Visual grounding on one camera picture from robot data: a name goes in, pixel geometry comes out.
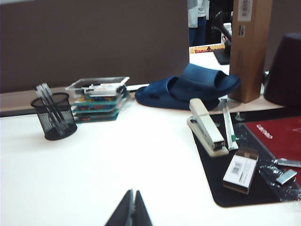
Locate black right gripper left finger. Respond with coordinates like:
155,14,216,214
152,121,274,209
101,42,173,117
104,189,134,226

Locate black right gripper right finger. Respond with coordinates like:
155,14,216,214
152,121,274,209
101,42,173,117
134,190,153,226

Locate colourful print flat box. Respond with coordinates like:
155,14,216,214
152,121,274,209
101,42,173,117
74,93,130,105
71,102,126,114
72,110,121,123

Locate white staples box with barcode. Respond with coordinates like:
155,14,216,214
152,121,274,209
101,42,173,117
222,148,260,195

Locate yellow Toblerone box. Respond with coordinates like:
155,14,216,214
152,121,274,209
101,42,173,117
189,43,226,55

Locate tall brown cardboard box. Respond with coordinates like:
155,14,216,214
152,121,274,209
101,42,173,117
229,0,275,104

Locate black desk mat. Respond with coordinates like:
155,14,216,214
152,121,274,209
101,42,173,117
191,108,301,208

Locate black mesh pen holder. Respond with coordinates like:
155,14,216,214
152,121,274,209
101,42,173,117
30,92,78,141

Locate beige desk stapler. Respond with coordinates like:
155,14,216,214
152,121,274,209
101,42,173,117
187,98,230,158

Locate blue rubber slipper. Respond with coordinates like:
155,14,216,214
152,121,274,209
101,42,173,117
168,63,241,102
135,76,221,111

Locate white green pen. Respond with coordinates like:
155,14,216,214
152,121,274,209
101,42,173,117
221,98,239,152

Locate white paper strip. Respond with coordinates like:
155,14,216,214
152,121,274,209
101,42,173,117
126,83,151,91

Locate clear plastic flat case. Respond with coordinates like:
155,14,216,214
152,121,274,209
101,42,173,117
65,76,130,97

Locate clear pen with black cap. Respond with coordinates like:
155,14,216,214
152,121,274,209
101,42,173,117
41,82,71,130

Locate pens in holder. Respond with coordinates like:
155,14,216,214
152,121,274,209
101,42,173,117
34,84,64,132

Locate silver staple strip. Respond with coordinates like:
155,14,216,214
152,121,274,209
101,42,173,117
274,158,301,169
275,169,298,185

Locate red notebook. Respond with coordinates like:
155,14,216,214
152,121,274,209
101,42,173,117
244,116,301,162

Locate brown desk partition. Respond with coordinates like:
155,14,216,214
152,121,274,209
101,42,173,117
0,0,190,94

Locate black tapered container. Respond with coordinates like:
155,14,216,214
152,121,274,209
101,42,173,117
263,32,301,107

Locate white plastic bottle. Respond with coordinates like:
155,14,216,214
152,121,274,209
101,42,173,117
222,23,233,44

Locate person in white shirt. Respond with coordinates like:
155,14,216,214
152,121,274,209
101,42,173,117
188,0,210,47

